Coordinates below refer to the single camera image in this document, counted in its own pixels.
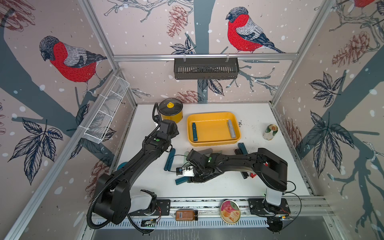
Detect dark teal pliers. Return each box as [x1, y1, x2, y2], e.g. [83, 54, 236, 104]
[238, 143, 248, 155]
[192, 123, 198, 142]
[175, 177, 191, 186]
[164, 148, 176, 172]

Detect dark teal pliers bottom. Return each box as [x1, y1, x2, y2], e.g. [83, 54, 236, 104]
[175, 177, 191, 186]

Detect grey pruning pliers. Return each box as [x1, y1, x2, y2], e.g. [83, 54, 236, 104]
[199, 148, 213, 155]
[227, 120, 236, 139]

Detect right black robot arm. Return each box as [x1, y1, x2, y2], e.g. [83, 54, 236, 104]
[186, 148, 288, 207]

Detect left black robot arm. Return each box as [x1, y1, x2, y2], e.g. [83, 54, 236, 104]
[86, 120, 179, 230]

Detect yellow plastic storage box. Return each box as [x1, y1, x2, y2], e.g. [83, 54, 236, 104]
[187, 112, 242, 147]

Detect black pliers right pair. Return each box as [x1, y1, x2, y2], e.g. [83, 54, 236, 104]
[241, 172, 249, 179]

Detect small brown box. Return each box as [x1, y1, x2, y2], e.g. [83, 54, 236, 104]
[175, 209, 198, 221]

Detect yellow pot with dark lid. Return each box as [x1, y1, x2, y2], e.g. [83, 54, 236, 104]
[159, 98, 183, 124]

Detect round pink tin lid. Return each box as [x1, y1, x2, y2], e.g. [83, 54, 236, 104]
[220, 200, 241, 225]

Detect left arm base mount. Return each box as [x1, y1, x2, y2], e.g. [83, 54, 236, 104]
[129, 190, 171, 216]

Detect black hanging wire basket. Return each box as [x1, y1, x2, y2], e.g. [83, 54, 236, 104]
[174, 58, 240, 80]

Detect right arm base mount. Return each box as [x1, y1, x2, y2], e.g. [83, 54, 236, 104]
[248, 198, 291, 217]

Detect white mesh wall basket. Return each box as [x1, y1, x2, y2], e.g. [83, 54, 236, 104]
[82, 76, 130, 144]

